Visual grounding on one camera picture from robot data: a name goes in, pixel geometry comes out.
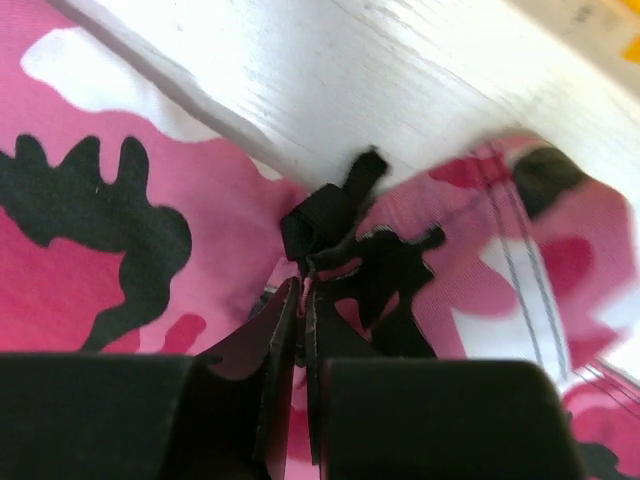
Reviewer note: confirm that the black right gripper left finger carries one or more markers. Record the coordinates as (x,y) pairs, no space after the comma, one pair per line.
(222,414)

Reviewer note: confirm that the pink camouflage trousers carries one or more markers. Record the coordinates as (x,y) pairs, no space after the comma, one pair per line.
(128,227)

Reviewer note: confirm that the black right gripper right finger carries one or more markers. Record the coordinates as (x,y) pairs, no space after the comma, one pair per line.
(376,417)

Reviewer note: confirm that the yellow plastic bin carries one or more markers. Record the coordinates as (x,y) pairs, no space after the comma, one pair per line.
(631,52)

